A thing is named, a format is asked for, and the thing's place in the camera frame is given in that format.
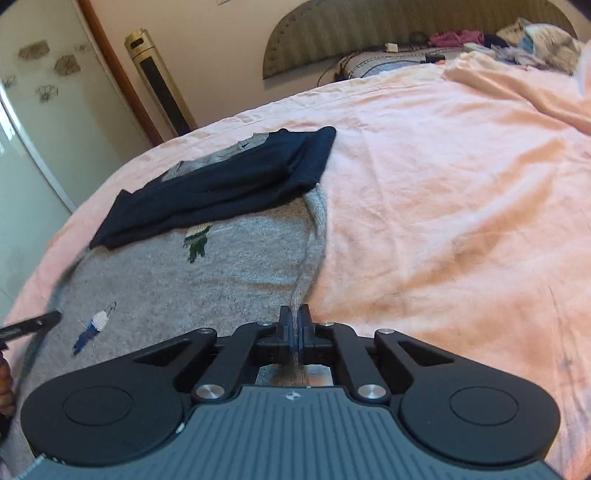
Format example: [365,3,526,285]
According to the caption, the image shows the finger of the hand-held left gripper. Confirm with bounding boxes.
[0,310,64,350]

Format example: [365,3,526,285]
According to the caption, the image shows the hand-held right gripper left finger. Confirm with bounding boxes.
[133,305,296,406]

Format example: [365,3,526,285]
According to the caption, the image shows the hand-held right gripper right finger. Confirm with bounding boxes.
[298,304,459,407]

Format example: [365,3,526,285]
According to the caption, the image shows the grey sweater with navy sleeves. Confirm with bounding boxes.
[0,126,338,478]

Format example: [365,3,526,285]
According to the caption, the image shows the pile of light clothes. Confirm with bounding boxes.
[463,17,585,75]

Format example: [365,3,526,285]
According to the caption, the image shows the person's left hand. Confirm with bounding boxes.
[0,360,16,417]

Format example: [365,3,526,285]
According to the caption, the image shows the cream wardrobe with flower print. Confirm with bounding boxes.
[0,0,155,319]

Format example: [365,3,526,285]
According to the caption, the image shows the pink bed sheet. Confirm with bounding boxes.
[0,51,591,480]

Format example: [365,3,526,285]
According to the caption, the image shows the gold tower fan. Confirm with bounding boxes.
[124,28,198,138]

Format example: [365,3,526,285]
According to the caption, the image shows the grey patterned pillow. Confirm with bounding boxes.
[335,47,467,81]

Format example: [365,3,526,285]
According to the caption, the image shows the olive upholstered headboard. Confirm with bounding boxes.
[262,0,578,81]

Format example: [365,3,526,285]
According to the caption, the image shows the magenta cloth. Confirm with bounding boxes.
[428,30,485,48]

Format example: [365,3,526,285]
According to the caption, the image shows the brown wooden door frame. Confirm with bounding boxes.
[76,0,164,146]

